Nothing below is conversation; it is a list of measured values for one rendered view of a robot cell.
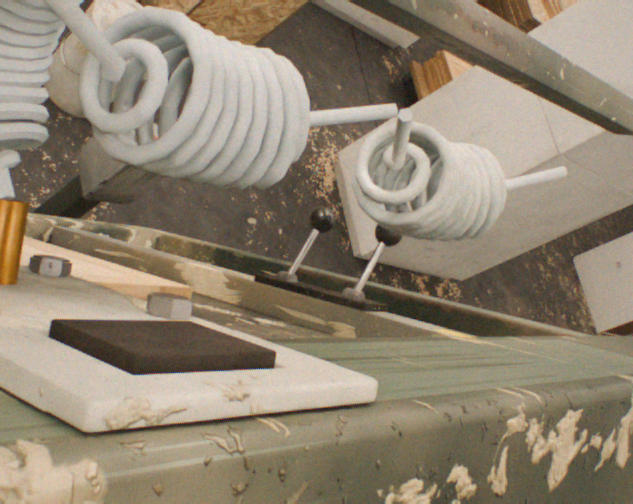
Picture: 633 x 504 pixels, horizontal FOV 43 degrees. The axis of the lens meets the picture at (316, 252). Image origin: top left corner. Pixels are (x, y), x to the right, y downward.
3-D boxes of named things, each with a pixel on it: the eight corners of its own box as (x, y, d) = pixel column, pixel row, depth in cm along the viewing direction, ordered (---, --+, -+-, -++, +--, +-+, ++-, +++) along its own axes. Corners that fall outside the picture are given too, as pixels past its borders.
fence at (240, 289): (73, 249, 151) (77, 228, 151) (539, 390, 89) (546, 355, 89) (49, 247, 148) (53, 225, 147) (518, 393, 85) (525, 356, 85)
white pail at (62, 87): (108, 68, 308) (185, -2, 281) (115, 135, 297) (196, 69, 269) (31, 39, 285) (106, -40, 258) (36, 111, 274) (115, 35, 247)
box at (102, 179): (117, 161, 187) (164, 123, 176) (126, 207, 183) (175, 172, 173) (72, 152, 178) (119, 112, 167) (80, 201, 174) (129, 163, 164)
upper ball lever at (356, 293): (344, 309, 106) (389, 227, 111) (366, 315, 104) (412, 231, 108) (330, 294, 104) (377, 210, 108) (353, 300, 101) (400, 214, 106)
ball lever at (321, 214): (279, 291, 114) (324, 215, 118) (299, 296, 112) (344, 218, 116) (265, 276, 111) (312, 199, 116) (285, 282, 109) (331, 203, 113)
